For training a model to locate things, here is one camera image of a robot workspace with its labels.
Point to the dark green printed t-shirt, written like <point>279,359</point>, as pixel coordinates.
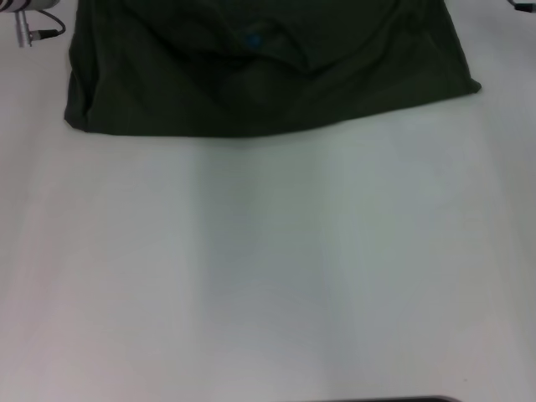
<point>272,75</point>

